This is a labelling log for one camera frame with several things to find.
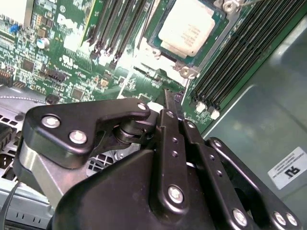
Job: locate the silver CPU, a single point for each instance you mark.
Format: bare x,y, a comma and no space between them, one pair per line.
187,26

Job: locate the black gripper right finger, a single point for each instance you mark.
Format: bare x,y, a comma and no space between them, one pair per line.
208,167

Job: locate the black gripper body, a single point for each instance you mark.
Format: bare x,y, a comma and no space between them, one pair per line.
115,196

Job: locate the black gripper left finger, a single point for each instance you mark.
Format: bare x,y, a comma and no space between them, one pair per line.
72,115

